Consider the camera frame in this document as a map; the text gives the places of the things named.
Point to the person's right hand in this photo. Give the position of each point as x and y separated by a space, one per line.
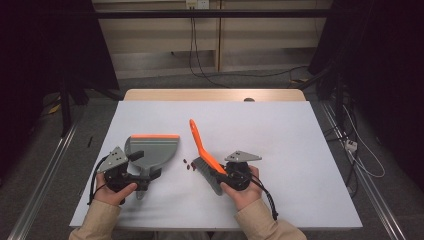
246 198

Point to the white table cover board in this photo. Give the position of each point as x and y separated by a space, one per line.
266 126

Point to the black curtain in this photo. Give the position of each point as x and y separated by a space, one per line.
50 50
383 66

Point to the small dark round knob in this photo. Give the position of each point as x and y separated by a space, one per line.
249 99

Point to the group of red beans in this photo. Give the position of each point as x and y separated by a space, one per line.
193 165

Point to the aluminium floor rail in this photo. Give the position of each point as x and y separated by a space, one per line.
376 200
43 186

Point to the white wall socket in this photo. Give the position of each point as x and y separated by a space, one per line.
197 3

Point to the black metal stand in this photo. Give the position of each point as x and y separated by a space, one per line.
65 106

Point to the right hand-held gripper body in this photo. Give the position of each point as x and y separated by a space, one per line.
241 176

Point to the orange brush with grey bristles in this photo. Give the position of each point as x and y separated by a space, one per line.
200 143

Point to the yellow floor tape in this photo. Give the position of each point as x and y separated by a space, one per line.
55 109

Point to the wooden table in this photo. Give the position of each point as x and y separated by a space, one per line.
186 95

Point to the grey dustpan with orange edge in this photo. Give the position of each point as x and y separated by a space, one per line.
156 150

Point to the person's legs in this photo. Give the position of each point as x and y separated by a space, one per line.
186 236

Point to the person's left hand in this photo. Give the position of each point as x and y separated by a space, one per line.
111 196

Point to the black metal crossbar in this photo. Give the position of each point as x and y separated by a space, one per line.
213 13

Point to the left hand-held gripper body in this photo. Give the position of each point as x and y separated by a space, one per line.
113 161

